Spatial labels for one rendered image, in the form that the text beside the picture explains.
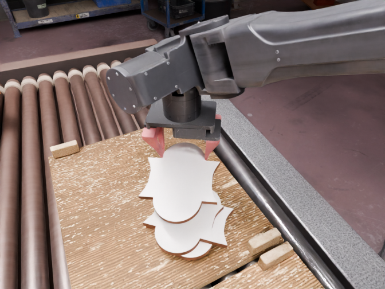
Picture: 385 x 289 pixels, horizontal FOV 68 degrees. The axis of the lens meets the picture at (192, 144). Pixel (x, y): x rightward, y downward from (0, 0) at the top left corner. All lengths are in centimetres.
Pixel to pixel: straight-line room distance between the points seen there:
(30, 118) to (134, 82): 63
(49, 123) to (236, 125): 51
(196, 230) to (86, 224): 21
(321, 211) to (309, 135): 171
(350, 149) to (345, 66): 209
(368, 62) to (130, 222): 45
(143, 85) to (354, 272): 46
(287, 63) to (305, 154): 190
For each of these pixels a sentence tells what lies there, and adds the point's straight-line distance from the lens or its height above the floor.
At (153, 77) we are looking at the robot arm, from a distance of 31.
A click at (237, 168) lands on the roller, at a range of 66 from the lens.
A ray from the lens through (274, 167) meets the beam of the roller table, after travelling 68.
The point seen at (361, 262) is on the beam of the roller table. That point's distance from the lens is 61.
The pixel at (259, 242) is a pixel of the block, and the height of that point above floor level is 96.
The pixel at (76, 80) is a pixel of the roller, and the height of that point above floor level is 92.
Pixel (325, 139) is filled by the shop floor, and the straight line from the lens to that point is 234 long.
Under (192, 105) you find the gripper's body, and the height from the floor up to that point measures 117.
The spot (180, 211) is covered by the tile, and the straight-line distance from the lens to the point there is 45.
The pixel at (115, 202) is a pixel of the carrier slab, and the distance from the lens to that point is 59.
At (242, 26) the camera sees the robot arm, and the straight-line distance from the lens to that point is 28.
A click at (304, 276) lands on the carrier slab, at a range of 53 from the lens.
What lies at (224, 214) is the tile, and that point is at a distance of 53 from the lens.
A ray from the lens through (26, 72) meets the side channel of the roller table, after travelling 114.
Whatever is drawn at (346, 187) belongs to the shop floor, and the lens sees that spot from 205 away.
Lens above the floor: 140
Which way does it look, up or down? 42 degrees down
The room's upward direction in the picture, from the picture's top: straight up
